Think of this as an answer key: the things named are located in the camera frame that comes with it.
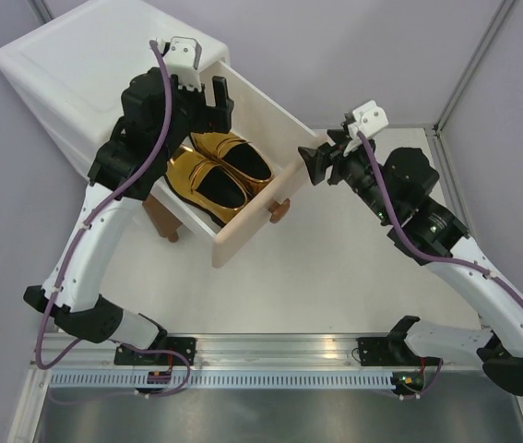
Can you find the white plastic shoe cabinet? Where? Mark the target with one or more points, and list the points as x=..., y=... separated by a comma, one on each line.
x=72, y=71

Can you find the white slotted cable duct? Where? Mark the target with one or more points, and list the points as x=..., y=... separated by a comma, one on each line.
x=223, y=379

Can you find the aluminium corner frame post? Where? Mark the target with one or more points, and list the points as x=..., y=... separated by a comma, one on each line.
x=497, y=22

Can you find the aluminium left frame post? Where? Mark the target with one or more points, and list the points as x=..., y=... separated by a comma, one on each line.
x=41, y=10

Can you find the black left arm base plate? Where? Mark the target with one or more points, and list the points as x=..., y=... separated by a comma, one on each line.
x=175, y=352

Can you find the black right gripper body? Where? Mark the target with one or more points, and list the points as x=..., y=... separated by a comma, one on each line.
x=357, y=169

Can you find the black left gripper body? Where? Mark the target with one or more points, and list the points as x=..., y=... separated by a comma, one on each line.
x=192, y=110

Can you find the brown bear drawer knob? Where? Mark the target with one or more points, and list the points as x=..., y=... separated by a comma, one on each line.
x=278, y=210

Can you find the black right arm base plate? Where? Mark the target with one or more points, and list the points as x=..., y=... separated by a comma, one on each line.
x=380, y=351

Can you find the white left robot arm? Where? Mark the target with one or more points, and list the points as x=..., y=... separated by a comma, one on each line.
x=158, y=115

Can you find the aluminium mounting rail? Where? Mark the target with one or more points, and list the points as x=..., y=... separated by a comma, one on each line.
x=288, y=352

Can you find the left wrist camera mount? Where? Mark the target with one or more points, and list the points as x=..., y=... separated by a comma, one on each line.
x=182, y=56

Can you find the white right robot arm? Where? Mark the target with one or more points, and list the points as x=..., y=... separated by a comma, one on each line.
x=398, y=193

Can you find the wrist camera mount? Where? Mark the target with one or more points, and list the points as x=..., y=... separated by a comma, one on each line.
x=368, y=118
x=182, y=56

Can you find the beige drawer front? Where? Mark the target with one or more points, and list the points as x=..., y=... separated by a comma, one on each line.
x=277, y=134

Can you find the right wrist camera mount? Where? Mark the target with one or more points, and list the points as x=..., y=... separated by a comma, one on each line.
x=368, y=118

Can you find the brown-front pulled-out drawer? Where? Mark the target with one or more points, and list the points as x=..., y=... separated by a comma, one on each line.
x=165, y=223

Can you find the gold metallic loafer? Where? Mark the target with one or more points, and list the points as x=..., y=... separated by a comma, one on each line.
x=238, y=156
x=204, y=184

